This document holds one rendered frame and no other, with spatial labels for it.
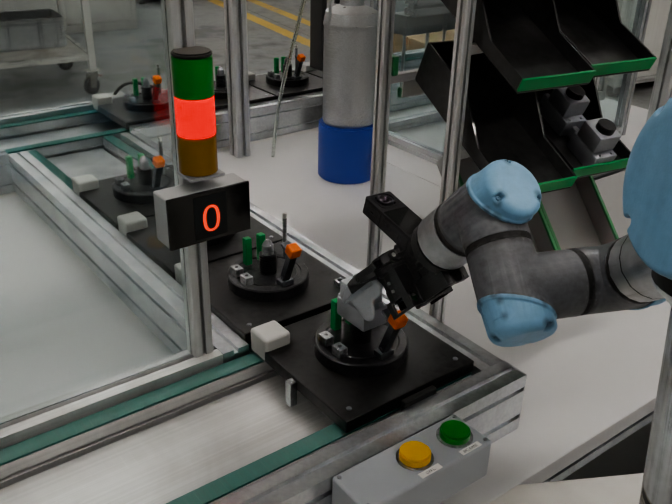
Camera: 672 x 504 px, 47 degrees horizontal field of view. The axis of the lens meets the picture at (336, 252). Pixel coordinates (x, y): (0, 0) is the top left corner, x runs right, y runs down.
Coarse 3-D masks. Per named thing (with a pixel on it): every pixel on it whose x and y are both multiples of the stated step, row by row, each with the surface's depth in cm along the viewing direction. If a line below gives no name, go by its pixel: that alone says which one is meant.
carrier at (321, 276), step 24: (264, 240) 136; (288, 240) 149; (216, 264) 140; (240, 264) 136; (264, 264) 132; (312, 264) 141; (216, 288) 132; (240, 288) 129; (264, 288) 129; (288, 288) 129; (312, 288) 133; (336, 288) 133; (216, 312) 126; (240, 312) 125; (264, 312) 126; (288, 312) 126; (312, 312) 127; (240, 336) 121
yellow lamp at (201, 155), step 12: (180, 144) 98; (192, 144) 97; (204, 144) 98; (216, 144) 100; (180, 156) 99; (192, 156) 98; (204, 156) 98; (216, 156) 100; (180, 168) 100; (192, 168) 99; (204, 168) 99; (216, 168) 101
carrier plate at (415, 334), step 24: (312, 336) 120; (408, 336) 120; (432, 336) 120; (264, 360) 117; (288, 360) 114; (312, 360) 114; (408, 360) 115; (432, 360) 115; (456, 360) 115; (312, 384) 109; (336, 384) 109; (360, 384) 109; (384, 384) 109; (408, 384) 109; (432, 384) 111; (336, 408) 104; (360, 408) 104; (384, 408) 106
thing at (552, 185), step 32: (448, 64) 128; (480, 64) 131; (448, 96) 120; (480, 96) 128; (512, 96) 126; (480, 128) 123; (512, 128) 125; (480, 160) 116; (512, 160) 119; (544, 160) 121; (544, 192) 116
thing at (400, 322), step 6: (384, 312) 108; (390, 318) 107; (402, 318) 106; (390, 324) 107; (396, 324) 106; (402, 324) 107; (390, 330) 108; (396, 330) 108; (384, 336) 110; (390, 336) 109; (384, 342) 110; (390, 342) 110; (384, 348) 110; (390, 348) 112
